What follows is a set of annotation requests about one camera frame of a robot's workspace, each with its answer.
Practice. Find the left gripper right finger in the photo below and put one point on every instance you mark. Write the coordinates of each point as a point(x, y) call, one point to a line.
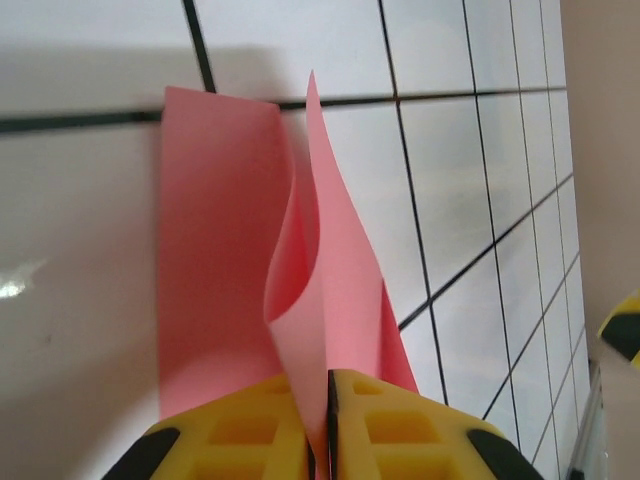
point(410, 440)

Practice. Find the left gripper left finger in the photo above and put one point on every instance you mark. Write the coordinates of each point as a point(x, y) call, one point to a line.
point(225, 440)

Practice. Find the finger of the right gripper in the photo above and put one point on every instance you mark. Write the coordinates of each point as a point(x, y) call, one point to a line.
point(627, 325)

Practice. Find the pink paper sheet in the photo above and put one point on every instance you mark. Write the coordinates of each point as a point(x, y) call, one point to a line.
point(215, 225)

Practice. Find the white grid mat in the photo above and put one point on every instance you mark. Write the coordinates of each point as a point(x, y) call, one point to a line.
point(75, 225)

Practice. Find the aluminium corner post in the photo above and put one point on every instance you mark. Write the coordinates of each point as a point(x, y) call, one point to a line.
point(590, 425)

